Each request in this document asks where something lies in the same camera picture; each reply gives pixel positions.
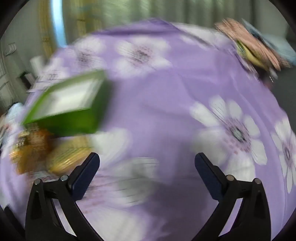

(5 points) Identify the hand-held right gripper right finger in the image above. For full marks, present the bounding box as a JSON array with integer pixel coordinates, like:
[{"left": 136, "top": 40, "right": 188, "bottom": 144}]
[{"left": 193, "top": 152, "right": 271, "bottom": 241}]

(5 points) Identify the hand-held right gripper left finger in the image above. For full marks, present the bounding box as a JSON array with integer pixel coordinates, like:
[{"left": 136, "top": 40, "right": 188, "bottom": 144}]
[{"left": 25, "top": 152, "right": 102, "bottom": 241}]

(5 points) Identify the yellow green cracker packet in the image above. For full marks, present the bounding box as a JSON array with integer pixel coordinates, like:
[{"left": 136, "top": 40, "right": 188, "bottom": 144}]
[{"left": 46, "top": 137, "right": 93, "bottom": 175}]

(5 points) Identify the green cardboard box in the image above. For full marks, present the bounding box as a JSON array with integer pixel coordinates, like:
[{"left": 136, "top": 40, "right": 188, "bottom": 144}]
[{"left": 22, "top": 70, "right": 109, "bottom": 138}]

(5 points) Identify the orange panda snack packet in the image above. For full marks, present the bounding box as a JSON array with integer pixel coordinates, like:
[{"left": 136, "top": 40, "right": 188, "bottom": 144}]
[{"left": 9, "top": 128, "right": 52, "bottom": 173}]

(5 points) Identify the purple floral bedsheet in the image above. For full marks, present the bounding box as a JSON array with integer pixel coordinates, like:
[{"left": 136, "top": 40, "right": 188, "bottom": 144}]
[{"left": 0, "top": 20, "right": 296, "bottom": 241}]

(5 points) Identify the yellow printed cloth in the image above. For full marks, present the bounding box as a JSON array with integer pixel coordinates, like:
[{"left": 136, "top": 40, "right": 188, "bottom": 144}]
[{"left": 236, "top": 40, "right": 269, "bottom": 69}]

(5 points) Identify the pink patterned cloth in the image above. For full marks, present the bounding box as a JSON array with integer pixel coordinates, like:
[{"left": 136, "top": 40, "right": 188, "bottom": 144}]
[{"left": 215, "top": 19, "right": 281, "bottom": 71}]

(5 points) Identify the light blue cloth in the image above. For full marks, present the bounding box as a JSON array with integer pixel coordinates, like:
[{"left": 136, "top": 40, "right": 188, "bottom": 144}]
[{"left": 240, "top": 20, "right": 296, "bottom": 67}]

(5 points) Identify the yellow patterned curtain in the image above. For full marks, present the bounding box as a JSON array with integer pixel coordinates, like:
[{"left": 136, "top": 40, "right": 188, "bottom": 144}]
[{"left": 38, "top": 0, "right": 100, "bottom": 56}]

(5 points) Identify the grey curtain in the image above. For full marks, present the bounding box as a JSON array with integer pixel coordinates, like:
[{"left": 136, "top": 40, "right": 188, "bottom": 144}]
[{"left": 62, "top": 0, "right": 278, "bottom": 29}]

